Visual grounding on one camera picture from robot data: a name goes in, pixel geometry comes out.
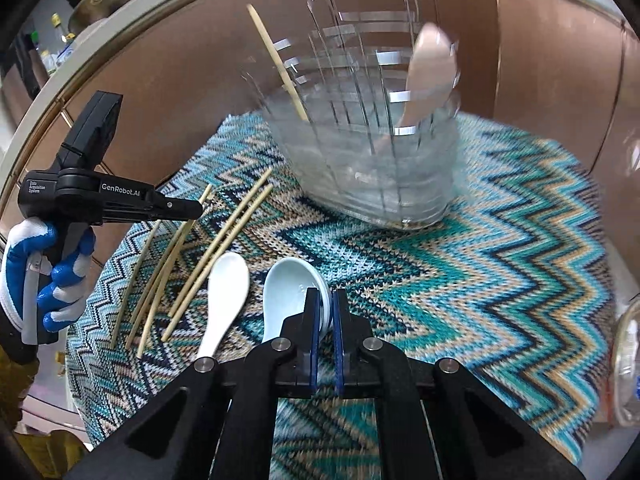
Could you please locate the pinkish ceramic spoon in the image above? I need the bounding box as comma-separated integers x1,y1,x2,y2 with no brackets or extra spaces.
370,22,461,161

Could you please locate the green capped bottle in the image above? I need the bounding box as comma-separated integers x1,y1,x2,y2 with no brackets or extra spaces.
26,30,51,81

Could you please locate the white ceramic spoon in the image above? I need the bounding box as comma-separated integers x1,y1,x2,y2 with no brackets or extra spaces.
194,252,251,361

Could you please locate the person's left hand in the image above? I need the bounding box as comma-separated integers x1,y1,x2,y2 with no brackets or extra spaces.
0,220,97,333

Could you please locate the zigzag knitted mat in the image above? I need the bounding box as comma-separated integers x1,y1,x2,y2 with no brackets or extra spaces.
67,110,618,480

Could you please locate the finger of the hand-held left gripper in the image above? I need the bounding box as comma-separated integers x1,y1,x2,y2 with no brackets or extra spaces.
150,193,204,215
102,208,198,226

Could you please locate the person's left forearm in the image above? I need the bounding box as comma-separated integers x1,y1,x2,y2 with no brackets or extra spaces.
0,305,42,367

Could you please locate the pale blue ceramic spoon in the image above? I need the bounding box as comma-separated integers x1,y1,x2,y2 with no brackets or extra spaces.
261,257,332,343

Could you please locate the yellow capped bottle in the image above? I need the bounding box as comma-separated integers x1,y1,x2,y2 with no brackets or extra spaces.
49,12,76,63

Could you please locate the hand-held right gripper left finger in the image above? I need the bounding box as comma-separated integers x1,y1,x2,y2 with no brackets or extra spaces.
62,287,323,480

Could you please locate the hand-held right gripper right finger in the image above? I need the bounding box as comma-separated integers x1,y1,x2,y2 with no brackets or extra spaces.
332,287,586,480

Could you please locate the bamboo chopstick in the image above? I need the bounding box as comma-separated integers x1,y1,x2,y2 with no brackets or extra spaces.
246,3,310,122
168,168,274,318
136,186,215,359
161,184,275,343
111,220,161,348
126,221,183,350

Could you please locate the mustard yellow cloth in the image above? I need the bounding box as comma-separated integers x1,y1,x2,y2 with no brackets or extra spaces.
0,345,88,480

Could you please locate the clear plastic utensil holder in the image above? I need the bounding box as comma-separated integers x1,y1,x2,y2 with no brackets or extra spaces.
240,0,463,231

